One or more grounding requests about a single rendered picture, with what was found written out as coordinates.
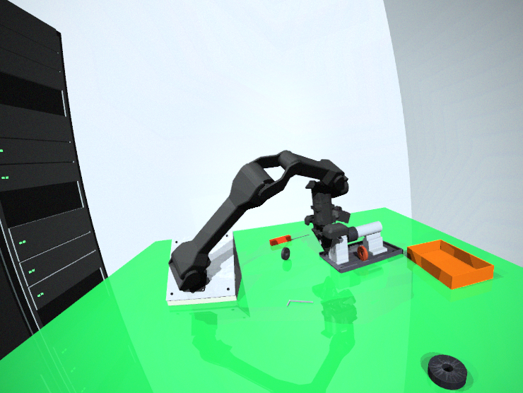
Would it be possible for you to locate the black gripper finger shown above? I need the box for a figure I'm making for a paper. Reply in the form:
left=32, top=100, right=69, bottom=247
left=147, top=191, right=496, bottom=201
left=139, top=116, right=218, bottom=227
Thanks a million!
left=311, top=228, right=324, bottom=249
left=317, top=232, right=333, bottom=252

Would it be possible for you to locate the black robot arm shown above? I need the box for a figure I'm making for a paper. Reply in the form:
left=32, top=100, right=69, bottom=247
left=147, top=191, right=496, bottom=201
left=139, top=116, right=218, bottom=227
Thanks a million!
left=168, top=150, right=349, bottom=293

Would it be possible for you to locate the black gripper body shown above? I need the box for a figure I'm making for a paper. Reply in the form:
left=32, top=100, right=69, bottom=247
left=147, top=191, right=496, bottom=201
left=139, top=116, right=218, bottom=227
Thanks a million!
left=304, top=201, right=349, bottom=239

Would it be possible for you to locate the orange rectangular tray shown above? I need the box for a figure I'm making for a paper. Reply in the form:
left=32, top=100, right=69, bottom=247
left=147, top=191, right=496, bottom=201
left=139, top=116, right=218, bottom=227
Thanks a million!
left=407, top=239, right=494, bottom=290

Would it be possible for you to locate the red-handled screwdriver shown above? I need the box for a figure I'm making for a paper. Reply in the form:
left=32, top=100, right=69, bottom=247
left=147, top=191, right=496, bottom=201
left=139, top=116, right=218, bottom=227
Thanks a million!
left=269, top=235, right=295, bottom=246

